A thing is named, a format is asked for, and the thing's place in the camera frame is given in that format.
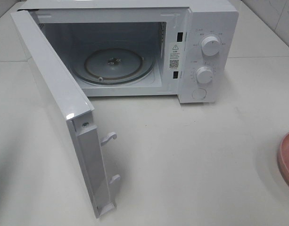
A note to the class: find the white timer knob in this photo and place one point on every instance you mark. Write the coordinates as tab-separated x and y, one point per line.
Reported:
204	74

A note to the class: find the white microwave door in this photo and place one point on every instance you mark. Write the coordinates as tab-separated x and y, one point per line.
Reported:
70	112

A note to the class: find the glass microwave turntable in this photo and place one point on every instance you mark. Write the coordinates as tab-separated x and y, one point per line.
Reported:
113	66

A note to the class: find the white microwave oven body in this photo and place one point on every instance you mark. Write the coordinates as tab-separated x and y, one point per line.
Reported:
170	30

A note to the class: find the pink round plate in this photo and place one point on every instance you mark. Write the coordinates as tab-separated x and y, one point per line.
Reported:
283	158

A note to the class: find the upper white power knob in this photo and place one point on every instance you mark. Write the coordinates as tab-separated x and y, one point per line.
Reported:
210	45

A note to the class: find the round door release button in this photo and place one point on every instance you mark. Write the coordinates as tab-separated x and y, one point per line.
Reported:
199	94

